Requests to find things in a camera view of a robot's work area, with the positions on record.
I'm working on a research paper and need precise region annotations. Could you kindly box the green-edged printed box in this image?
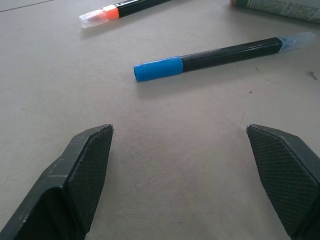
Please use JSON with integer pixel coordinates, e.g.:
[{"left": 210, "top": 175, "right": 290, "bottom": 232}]
[{"left": 228, "top": 0, "right": 320, "bottom": 25}]

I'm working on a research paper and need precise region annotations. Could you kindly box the blue-capped black marker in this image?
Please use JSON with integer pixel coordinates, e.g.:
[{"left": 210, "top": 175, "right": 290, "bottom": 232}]
[{"left": 133, "top": 31, "right": 316, "bottom": 83}]

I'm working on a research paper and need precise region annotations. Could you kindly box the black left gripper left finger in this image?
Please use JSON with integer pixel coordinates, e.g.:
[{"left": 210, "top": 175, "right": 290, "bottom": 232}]
[{"left": 0, "top": 123, "right": 114, "bottom": 240}]

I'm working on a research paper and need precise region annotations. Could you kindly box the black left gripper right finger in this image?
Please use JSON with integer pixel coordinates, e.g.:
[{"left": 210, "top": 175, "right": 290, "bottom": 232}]
[{"left": 245, "top": 123, "right": 320, "bottom": 240}]

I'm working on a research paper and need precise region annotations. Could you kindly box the orange-tipped black marker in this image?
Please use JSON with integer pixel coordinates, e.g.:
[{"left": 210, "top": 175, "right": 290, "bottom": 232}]
[{"left": 79, "top": 0, "right": 173, "bottom": 30}]

